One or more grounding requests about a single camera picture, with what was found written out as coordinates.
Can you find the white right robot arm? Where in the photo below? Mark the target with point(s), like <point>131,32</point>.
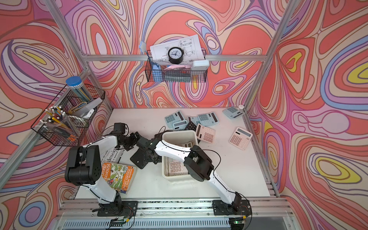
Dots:
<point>195,160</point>

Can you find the blue calculator far corner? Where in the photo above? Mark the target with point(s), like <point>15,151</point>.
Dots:
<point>232,112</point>

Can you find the pink calculator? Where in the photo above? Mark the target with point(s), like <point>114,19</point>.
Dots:
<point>177,168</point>
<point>186,145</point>
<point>240,138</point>

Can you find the blue lid pencil jar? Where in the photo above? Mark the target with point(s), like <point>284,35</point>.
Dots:
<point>79,88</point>

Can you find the black wire basket left wall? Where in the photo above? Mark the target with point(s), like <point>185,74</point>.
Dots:
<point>66,99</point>

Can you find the white paper drawing sheet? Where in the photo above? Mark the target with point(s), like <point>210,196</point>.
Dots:
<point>190,45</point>

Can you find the cream plastic storage box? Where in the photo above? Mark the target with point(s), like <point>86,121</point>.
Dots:
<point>176,153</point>

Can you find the black round clock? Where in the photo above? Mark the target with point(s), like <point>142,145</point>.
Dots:
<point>175,55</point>

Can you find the clear cup of pencils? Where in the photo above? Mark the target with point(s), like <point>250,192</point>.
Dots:
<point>58,122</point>

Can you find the black wire basket back wall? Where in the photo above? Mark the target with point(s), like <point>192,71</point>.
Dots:
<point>173,73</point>

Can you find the newspaper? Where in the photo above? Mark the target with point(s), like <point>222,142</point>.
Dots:
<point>113,155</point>

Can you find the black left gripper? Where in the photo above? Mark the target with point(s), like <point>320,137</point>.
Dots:
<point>134,140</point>

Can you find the black wire basket wall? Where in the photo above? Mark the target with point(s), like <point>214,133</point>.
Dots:
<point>173,73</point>
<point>66,99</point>

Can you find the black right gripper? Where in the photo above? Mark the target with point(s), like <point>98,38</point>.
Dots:
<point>158,160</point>

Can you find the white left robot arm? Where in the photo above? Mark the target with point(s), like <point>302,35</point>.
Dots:
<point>84,168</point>

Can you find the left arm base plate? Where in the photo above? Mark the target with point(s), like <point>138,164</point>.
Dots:
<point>116,209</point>

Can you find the black calculator face down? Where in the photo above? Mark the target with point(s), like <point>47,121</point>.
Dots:
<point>140,158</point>

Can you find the blue calculator back left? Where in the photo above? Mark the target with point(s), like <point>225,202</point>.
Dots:
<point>173,118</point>

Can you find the white box in basket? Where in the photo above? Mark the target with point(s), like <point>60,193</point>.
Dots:
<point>200,65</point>

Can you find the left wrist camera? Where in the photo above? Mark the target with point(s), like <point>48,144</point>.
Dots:
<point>120,129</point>

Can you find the colourful children's book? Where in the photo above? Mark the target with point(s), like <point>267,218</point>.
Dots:
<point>119,176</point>

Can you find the blue calculator back middle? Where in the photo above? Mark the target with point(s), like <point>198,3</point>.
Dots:
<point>208,119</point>

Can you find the black calculator under pile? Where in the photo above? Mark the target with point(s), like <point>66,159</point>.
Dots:
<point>191,126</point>

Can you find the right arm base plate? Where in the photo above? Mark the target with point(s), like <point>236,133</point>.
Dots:
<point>222,209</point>

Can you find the grey stapler in basket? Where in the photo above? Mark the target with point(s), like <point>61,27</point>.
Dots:
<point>87,109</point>

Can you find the small blue calculator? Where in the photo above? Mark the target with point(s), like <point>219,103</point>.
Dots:
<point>180,125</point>

